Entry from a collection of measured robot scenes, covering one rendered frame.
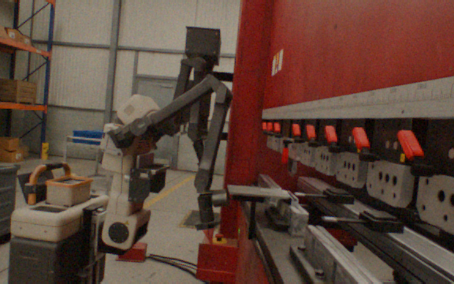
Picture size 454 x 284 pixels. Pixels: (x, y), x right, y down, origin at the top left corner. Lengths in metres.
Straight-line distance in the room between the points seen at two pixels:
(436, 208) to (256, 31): 2.13
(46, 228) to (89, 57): 8.46
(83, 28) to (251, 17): 8.02
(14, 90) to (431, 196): 9.00
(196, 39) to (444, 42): 2.22
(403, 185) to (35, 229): 1.57
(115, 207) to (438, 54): 1.54
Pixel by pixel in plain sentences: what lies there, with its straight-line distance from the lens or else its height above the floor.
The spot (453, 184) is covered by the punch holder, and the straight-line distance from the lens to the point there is 0.62.
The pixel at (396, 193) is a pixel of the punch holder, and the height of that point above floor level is 1.20.
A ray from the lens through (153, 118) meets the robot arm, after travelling 1.63.
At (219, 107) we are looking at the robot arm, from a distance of 1.55.
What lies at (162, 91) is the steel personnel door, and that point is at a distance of 9.30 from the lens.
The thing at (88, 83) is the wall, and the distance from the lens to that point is 10.08.
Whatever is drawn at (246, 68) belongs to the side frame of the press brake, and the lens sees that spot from 2.58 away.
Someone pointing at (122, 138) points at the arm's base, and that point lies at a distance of 1.67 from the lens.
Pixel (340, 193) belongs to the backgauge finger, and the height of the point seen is 1.03.
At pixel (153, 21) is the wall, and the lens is 9.70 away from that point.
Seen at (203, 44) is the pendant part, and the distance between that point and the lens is 2.75.
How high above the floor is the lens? 1.30
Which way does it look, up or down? 3 degrees down
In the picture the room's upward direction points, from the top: 6 degrees clockwise
